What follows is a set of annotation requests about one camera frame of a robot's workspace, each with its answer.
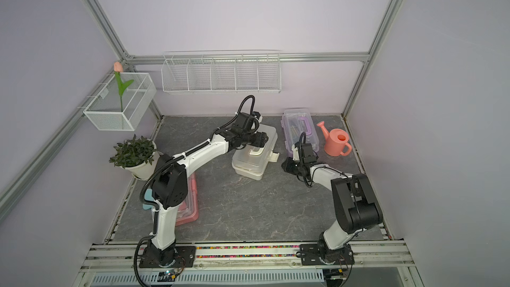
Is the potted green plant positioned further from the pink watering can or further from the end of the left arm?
the pink watering can

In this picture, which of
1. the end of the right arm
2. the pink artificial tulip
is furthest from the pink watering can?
the pink artificial tulip

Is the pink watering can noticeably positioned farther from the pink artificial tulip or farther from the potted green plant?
the pink artificial tulip

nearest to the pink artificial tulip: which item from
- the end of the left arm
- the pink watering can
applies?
the end of the left arm

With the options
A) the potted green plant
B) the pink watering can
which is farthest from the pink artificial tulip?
the pink watering can

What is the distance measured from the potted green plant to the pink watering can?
84 cm

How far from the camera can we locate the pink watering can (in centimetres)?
97

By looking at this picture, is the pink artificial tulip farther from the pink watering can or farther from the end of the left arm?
the pink watering can

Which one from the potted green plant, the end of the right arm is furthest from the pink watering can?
the potted green plant

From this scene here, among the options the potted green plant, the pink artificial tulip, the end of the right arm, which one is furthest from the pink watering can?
the pink artificial tulip

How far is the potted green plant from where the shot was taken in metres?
0.83

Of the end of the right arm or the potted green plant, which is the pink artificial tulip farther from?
the end of the right arm

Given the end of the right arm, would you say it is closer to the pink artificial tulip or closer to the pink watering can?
the pink watering can

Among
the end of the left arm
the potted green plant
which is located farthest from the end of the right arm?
the potted green plant

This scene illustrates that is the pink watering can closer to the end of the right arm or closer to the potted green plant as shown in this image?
the end of the right arm
